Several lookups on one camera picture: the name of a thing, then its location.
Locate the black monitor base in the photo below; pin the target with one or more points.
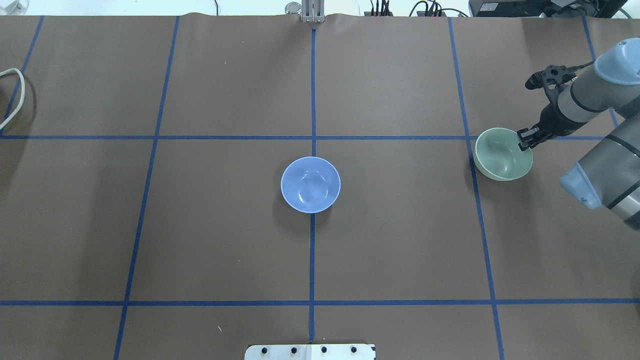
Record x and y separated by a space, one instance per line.
604 9

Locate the blue bowl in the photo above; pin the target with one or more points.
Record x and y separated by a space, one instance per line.
310 184

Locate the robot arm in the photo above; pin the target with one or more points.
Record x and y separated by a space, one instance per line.
608 175

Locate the aluminium frame post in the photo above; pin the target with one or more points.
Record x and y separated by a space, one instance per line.
312 11

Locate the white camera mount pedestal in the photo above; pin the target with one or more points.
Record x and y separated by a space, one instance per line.
331 351

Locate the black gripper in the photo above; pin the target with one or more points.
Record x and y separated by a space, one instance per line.
551 121

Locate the green bowl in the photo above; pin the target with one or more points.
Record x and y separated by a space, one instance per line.
498 156

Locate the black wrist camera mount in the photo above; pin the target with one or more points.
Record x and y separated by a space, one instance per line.
553 80

